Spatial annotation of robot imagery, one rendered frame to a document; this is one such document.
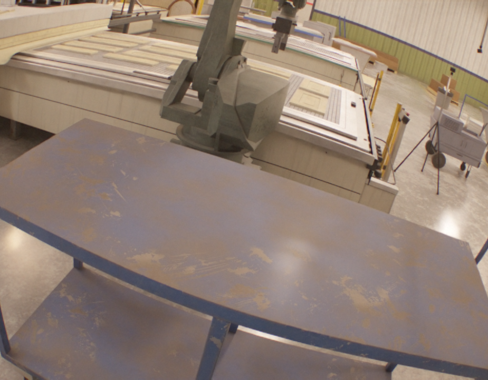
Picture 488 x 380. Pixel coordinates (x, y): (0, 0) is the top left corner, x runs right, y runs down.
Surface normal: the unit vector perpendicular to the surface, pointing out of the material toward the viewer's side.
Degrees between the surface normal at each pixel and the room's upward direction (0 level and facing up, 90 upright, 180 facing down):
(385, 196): 90
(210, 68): 65
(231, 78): 25
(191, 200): 0
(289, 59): 90
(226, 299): 0
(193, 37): 90
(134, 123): 90
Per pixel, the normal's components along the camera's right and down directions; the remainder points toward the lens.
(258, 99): 0.15, -0.73
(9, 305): 0.23, -0.86
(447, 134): -0.24, 0.40
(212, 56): -0.15, -0.01
